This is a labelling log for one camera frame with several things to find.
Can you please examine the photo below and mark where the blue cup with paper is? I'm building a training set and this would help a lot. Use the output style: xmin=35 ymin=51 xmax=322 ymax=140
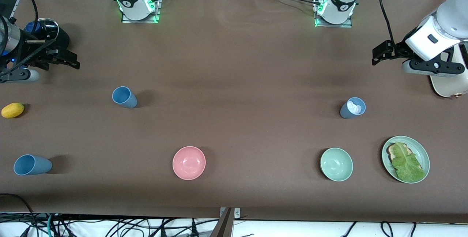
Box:
xmin=340 ymin=97 xmax=366 ymax=119

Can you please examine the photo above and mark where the black pot with glass lid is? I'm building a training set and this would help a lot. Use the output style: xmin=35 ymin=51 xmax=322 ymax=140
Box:
xmin=23 ymin=18 xmax=70 ymax=57

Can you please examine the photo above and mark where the cream toaster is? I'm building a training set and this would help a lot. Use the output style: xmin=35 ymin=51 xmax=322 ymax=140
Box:
xmin=430 ymin=41 xmax=468 ymax=98

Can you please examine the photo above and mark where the crumpled white paper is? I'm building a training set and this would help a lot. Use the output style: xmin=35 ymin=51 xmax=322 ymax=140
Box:
xmin=347 ymin=100 xmax=363 ymax=115

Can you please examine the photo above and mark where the yellow lemon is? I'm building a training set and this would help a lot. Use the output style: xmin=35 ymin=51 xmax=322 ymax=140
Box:
xmin=1 ymin=102 xmax=25 ymax=119

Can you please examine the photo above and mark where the toast slice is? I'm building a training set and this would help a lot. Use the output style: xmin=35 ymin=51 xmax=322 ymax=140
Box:
xmin=387 ymin=143 xmax=423 ymax=172

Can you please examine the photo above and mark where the light green plate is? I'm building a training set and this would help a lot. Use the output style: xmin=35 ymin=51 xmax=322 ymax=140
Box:
xmin=381 ymin=136 xmax=430 ymax=184

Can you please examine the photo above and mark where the green lettuce leaf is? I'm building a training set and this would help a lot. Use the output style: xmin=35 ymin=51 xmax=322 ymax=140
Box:
xmin=391 ymin=142 xmax=426 ymax=183

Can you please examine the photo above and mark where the light green bowl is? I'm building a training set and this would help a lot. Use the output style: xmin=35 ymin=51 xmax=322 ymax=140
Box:
xmin=320 ymin=147 xmax=354 ymax=182

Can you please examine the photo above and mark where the pink bowl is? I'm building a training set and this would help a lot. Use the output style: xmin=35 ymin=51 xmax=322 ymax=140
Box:
xmin=172 ymin=146 xmax=206 ymax=181

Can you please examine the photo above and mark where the brown table cover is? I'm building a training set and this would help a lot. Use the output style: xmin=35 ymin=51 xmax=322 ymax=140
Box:
xmin=0 ymin=0 xmax=468 ymax=223

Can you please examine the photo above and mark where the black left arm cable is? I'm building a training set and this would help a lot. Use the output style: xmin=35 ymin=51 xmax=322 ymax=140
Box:
xmin=378 ymin=0 xmax=397 ymax=46

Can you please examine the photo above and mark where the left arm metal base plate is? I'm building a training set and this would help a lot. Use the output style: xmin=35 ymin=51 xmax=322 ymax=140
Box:
xmin=313 ymin=0 xmax=354 ymax=28

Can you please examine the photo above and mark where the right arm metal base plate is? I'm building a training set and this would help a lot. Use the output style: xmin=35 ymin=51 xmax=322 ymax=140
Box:
xmin=121 ymin=0 xmax=162 ymax=23

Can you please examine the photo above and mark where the black floor cable loop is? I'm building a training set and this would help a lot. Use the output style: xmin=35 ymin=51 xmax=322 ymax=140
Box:
xmin=0 ymin=193 xmax=39 ymax=228

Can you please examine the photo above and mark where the metal bracket with dark beam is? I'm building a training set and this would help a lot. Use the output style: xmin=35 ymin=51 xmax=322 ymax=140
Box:
xmin=210 ymin=207 xmax=241 ymax=237

